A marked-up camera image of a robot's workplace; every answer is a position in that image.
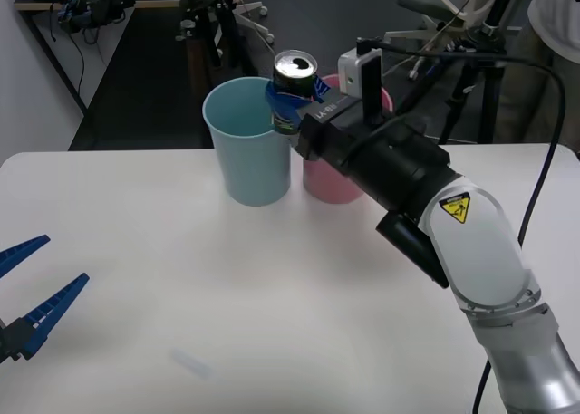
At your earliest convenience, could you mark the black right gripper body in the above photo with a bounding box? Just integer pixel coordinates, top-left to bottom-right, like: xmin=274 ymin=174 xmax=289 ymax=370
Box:
xmin=299 ymin=91 xmax=428 ymax=180

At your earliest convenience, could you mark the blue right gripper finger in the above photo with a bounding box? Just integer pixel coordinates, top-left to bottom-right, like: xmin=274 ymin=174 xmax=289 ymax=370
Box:
xmin=311 ymin=74 xmax=334 ymax=104
xmin=264 ymin=80 xmax=331 ymax=163

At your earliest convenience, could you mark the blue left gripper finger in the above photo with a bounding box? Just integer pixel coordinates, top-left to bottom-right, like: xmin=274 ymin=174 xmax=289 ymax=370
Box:
xmin=0 ymin=273 xmax=91 ymax=365
xmin=0 ymin=234 xmax=52 ymax=280

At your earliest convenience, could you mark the black drink can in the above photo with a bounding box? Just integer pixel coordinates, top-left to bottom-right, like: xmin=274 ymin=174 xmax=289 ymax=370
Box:
xmin=271 ymin=49 xmax=318 ymax=137

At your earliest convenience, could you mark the pink plastic bin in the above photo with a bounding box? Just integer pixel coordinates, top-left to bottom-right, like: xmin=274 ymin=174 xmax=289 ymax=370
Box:
xmin=302 ymin=73 xmax=394 ymax=206

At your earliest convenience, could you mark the pale blue plastic bin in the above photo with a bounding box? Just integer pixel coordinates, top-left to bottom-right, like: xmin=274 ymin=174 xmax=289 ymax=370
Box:
xmin=201 ymin=77 xmax=293 ymax=207

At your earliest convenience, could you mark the white chair base with castors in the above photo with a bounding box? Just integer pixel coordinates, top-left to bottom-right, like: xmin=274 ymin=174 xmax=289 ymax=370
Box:
xmin=232 ymin=4 xmax=276 ymax=46

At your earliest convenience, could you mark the black equipment stand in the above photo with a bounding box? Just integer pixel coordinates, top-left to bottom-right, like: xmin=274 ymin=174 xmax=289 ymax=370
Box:
xmin=174 ymin=0 xmax=256 ymax=82

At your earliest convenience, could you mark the wooden-edged work desk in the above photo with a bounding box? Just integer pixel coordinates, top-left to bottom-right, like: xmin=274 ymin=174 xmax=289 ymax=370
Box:
xmin=13 ymin=0 xmax=188 ymax=114

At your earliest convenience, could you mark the black camera tripod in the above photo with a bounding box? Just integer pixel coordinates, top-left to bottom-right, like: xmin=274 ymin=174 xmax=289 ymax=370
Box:
xmin=392 ymin=0 xmax=522 ymax=146

